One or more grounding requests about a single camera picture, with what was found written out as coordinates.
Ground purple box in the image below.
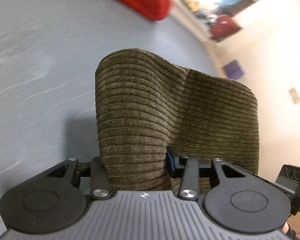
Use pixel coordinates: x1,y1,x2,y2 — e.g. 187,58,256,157
222,60,245,80

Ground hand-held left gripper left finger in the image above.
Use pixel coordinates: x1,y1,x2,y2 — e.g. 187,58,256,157
44,156,112,201

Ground dark red suitcase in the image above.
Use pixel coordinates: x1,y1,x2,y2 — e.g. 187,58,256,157
209,14,241,41

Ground white wall outlet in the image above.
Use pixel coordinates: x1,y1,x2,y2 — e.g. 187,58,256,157
288,87,300,105

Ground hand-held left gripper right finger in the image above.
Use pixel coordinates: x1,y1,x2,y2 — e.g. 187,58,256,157
165,146,259,201

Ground brown corduroy pants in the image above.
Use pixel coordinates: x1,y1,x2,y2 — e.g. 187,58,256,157
94,48,260,196

